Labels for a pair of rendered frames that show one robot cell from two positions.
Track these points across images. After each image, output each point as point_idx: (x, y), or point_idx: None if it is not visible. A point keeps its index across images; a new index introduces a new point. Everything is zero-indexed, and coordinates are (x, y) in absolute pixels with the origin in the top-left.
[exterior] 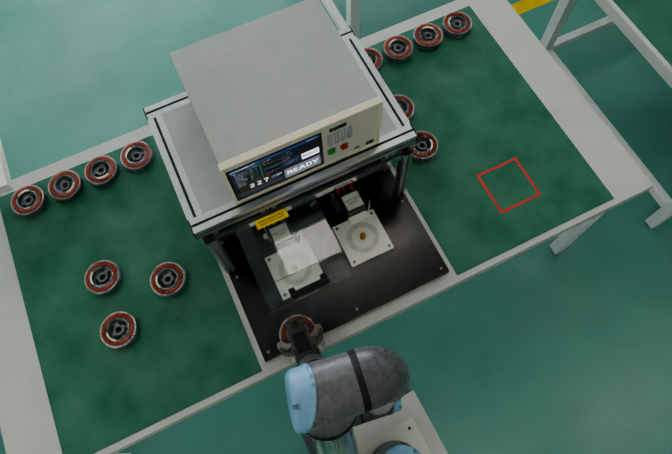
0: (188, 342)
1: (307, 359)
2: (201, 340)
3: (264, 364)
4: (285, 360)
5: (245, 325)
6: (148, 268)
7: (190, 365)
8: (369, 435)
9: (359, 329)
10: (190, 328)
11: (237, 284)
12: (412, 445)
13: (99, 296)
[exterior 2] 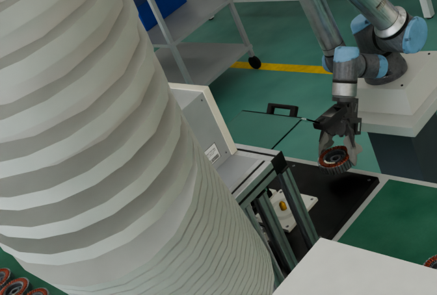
0: (409, 230)
1: (337, 86)
2: (399, 224)
3: (382, 182)
4: (368, 175)
5: (360, 211)
6: None
7: (427, 214)
8: (382, 115)
9: (309, 161)
10: (395, 237)
11: (326, 232)
12: (363, 78)
13: None
